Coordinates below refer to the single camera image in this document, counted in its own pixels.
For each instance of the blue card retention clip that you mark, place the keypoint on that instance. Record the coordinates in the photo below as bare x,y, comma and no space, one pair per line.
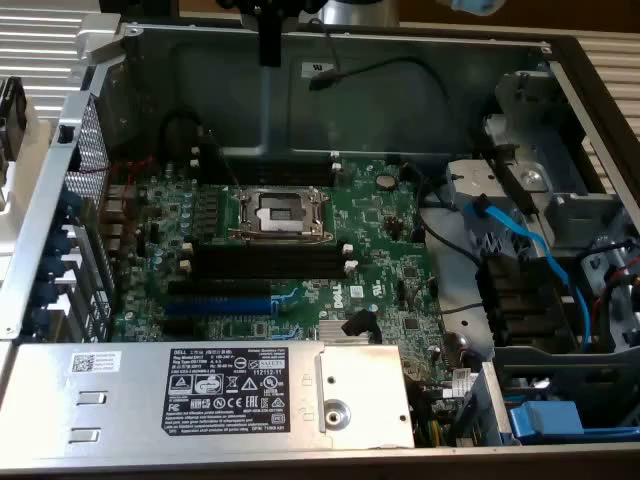
45,292
52,266
38,318
71,202
60,240

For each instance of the grey metal disk bay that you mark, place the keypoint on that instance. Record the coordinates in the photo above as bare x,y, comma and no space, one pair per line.
545,145

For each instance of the silver power supply black label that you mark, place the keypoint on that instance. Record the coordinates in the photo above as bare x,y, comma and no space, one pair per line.
125,400

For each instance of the dark computer part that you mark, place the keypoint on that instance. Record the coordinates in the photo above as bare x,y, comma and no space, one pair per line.
12,120

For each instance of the black RAM slot white latches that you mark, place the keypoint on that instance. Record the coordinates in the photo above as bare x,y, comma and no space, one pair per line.
280,162
270,251
270,270
280,177

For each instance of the white sticker on case wall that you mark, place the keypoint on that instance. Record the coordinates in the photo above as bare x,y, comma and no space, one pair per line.
318,69

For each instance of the metal CPU socket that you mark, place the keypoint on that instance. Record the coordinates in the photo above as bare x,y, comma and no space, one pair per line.
280,215

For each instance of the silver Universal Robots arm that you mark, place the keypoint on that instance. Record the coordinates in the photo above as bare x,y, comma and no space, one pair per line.
360,10

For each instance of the grey plastic drive bracket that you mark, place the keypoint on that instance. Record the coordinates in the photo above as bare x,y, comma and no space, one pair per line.
467,175

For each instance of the short black expansion slot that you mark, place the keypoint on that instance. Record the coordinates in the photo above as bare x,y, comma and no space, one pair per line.
178,327

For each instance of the long black expansion slot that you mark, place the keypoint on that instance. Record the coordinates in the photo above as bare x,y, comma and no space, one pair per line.
220,287

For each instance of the small silver chipset heatsink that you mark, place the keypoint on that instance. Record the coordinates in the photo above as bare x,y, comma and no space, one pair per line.
332,332

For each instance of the blue expansion slot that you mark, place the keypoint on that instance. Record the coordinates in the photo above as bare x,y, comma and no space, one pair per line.
220,306

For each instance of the metal rear port block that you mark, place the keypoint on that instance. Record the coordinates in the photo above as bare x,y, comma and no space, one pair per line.
114,215

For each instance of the open grey metal PC case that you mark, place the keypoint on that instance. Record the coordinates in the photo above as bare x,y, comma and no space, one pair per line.
390,120

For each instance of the green Dell motherboard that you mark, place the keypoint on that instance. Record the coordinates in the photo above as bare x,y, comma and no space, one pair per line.
370,235

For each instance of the round coin cell battery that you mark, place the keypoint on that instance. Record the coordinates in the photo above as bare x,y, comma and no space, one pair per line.
385,180

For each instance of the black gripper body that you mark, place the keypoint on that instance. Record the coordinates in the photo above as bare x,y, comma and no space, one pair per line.
280,5

